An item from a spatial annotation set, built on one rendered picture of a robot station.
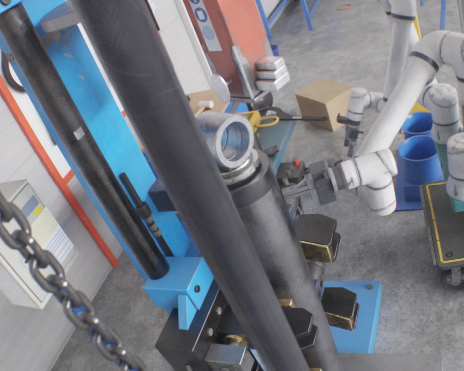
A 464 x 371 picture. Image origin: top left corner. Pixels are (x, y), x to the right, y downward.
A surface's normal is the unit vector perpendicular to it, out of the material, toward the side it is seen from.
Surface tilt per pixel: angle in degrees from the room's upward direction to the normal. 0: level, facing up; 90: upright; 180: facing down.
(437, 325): 0
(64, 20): 90
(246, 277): 90
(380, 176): 90
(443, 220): 0
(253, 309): 90
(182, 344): 0
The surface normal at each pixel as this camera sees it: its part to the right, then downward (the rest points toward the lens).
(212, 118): -0.41, -0.67
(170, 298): -0.29, 0.64
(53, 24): -0.56, 0.63
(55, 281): -0.20, 0.18
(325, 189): 0.06, 0.57
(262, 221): 0.34, 0.45
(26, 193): 0.90, -0.07
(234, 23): 0.73, 0.18
